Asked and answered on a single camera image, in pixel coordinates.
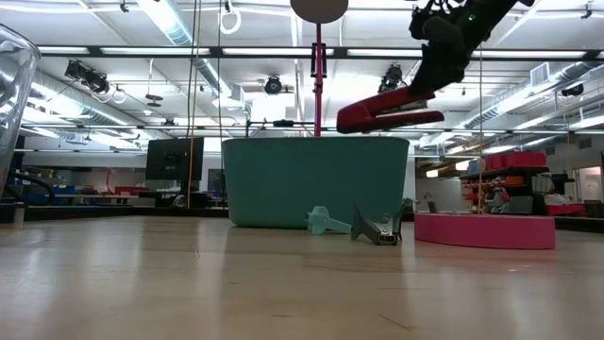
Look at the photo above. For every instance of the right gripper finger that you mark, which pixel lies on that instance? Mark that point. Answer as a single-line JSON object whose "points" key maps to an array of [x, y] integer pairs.
{"points": [[439, 71]]}

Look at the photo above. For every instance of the teal plastic bin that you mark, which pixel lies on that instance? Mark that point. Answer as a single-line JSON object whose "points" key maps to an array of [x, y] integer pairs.
{"points": [[283, 179]]}

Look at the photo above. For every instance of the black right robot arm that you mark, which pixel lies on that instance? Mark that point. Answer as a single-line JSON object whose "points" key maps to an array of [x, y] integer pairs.
{"points": [[491, 11]]}

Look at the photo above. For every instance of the pink tape roll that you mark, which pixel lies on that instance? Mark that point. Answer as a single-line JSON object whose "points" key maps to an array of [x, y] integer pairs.
{"points": [[486, 232]]}

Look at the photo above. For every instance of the teal staple remover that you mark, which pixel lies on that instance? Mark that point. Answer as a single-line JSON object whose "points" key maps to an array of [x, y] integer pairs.
{"points": [[321, 221]]}

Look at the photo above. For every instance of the clear plastic container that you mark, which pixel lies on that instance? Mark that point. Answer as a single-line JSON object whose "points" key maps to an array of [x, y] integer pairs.
{"points": [[16, 71]]}

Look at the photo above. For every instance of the red storage bins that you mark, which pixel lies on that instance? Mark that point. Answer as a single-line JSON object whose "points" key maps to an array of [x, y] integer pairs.
{"points": [[516, 160]]}

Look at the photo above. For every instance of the black aluminium rig frame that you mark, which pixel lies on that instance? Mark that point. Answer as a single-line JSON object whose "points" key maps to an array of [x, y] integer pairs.
{"points": [[94, 212]]}

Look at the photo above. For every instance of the black crossbar stand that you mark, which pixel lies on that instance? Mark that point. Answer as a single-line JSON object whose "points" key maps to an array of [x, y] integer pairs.
{"points": [[283, 124]]}

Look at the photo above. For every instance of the black monitor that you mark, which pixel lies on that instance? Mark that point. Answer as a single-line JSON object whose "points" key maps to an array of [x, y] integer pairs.
{"points": [[174, 158]]}

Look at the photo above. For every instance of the red stapler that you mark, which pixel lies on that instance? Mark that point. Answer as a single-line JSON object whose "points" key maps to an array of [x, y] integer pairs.
{"points": [[363, 118]]}

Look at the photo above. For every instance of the red desk lamp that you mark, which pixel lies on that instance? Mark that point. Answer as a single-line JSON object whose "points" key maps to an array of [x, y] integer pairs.
{"points": [[318, 94]]}

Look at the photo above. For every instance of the black storage shelf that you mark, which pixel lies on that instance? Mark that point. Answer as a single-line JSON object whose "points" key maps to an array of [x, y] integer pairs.
{"points": [[505, 171]]}

